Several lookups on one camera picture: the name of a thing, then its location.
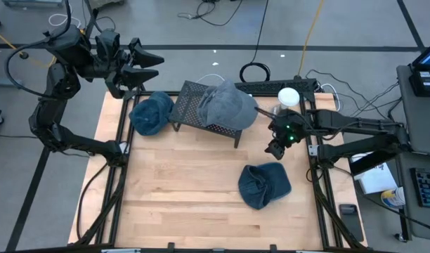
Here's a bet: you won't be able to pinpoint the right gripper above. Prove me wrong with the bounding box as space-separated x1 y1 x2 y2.
264 109 309 162

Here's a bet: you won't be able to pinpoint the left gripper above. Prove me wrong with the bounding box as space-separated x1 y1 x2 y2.
91 37 165 99

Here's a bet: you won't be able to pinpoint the white mushroom-shaped hat stand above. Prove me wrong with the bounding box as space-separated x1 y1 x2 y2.
273 86 301 117

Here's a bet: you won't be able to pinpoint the black perforated metal rack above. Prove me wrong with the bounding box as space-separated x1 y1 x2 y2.
168 79 243 149

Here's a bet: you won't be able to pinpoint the black perforated panel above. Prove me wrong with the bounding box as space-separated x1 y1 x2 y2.
234 78 318 96

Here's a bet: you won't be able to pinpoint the black tablet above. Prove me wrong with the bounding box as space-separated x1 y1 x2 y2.
348 150 402 176

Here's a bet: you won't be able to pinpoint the black smartphone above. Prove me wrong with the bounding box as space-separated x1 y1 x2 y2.
338 203 365 243

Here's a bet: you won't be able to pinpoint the white paper sheets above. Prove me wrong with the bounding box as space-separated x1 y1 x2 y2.
355 161 398 195

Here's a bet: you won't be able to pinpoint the white wipes canister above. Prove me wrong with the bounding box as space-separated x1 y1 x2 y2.
379 186 407 209

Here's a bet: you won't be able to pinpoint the grey flat bar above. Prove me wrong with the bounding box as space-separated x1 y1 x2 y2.
0 77 25 89

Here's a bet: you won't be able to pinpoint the grey desk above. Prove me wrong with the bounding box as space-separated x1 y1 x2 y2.
396 65 430 242

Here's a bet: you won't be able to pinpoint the black keyboard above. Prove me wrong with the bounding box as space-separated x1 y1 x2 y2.
410 167 430 209

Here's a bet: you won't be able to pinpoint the open laptop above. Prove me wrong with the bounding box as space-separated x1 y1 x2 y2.
410 37 430 98

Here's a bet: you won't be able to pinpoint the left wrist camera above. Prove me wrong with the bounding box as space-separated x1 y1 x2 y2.
95 30 121 63

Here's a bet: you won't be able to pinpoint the black aluminium table frame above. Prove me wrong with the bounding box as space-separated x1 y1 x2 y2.
69 79 369 253

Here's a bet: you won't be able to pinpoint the black cable tangle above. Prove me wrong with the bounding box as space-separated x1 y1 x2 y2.
176 0 244 27

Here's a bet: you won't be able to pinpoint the black hanging cable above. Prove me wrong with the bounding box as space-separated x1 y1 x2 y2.
239 0 271 84

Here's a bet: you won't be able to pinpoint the yellow extension cable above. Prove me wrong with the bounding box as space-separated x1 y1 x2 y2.
0 26 58 68

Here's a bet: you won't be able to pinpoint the white coiled cable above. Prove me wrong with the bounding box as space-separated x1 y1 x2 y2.
48 13 82 29

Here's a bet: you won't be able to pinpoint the black cable bundle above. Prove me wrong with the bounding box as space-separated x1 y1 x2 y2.
306 68 402 120

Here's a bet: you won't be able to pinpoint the yellow hanging cable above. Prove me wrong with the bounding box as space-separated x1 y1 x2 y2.
298 0 325 77

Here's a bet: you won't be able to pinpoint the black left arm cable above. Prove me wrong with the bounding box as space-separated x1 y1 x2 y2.
4 0 72 99

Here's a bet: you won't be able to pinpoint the thin black cable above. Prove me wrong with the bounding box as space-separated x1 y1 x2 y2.
76 161 110 240

